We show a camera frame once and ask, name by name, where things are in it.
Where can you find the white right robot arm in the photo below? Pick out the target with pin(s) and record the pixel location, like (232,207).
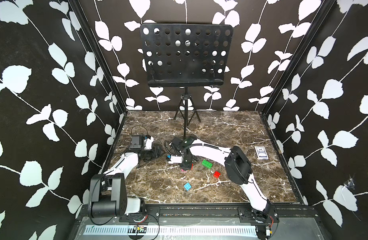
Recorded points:
(236,163)

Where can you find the blue lego brick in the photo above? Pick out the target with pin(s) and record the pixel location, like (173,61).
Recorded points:
(187,186)

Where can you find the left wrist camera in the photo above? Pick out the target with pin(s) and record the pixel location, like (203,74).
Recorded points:
(148,142)

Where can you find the red lego brick right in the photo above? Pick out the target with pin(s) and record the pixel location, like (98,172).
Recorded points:
(216,174)

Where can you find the green lego brick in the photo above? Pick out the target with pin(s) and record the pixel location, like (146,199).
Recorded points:
(207,164)

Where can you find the black front rail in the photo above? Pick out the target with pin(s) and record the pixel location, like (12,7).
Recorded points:
(243,212)

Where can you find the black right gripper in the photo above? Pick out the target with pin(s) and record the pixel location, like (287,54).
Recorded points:
(185,167)

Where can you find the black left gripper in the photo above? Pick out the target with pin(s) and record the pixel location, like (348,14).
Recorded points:
(155,153)

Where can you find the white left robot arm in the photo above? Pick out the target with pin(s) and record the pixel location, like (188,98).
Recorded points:
(108,195)

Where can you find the white perforated strip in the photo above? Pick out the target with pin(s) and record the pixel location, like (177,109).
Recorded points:
(123,230)

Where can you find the playing card box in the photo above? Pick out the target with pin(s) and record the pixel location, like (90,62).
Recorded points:
(261,153)

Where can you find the black music stand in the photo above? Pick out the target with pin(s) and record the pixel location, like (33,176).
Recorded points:
(185,55)

